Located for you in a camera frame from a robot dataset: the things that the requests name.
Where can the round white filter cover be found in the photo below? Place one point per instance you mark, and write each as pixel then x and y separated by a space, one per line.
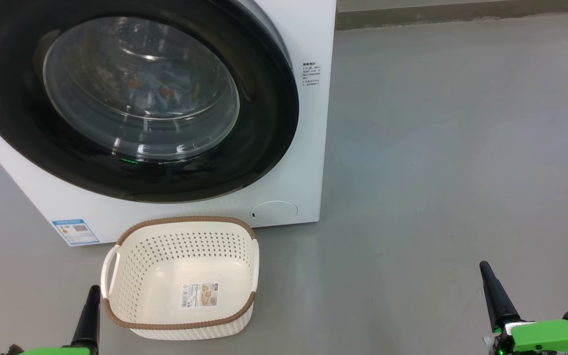
pixel 274 211

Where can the blue garment with orange print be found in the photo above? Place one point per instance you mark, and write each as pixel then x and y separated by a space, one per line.
pixel 165 79

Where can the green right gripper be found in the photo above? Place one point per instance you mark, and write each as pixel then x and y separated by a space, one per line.
pixel 550 335

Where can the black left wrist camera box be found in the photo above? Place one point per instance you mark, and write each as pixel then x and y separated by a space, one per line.
pixel 5 350

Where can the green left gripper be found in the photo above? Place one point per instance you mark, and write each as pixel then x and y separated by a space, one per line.
pixel 57 351

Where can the cream laundry basket brown rim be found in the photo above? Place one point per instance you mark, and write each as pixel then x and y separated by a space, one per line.
pixel 180 266

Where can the black round glass washer door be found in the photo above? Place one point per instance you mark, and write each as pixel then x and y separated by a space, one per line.
pixel 264 123

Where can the blue energy label sticker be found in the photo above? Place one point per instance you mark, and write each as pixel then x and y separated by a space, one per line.
pixel 76 232

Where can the white front-load washing machine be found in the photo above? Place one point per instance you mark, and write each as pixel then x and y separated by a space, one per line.
pixel 308 148

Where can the paper sticker inside basket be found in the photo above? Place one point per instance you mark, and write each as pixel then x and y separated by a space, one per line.
pixel 200 295

